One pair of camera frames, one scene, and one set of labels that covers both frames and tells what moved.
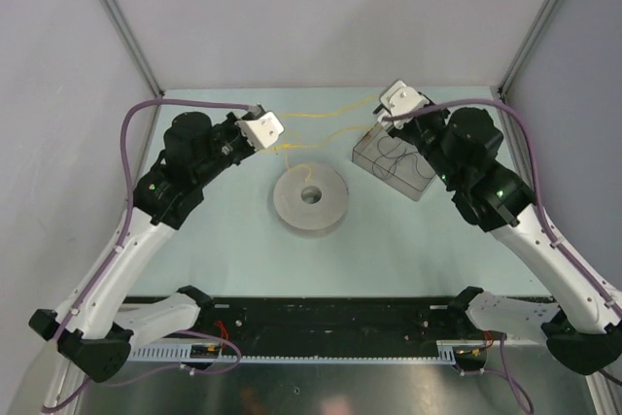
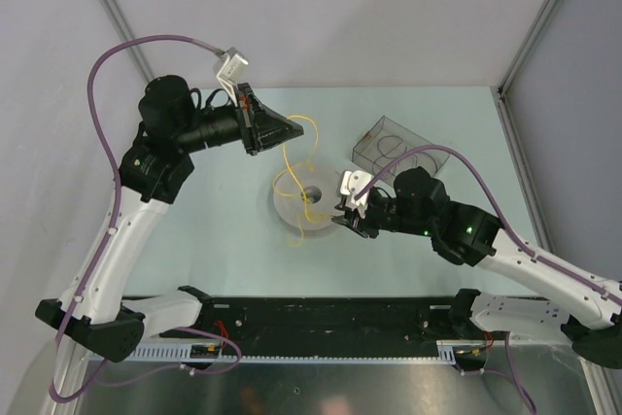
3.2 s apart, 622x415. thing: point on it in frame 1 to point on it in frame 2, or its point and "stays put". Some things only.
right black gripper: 404,132 to 354,217
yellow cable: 319,143 to 311,160
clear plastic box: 394,161 stays put
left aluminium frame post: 118,17 stays put
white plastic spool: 289,202 stays put
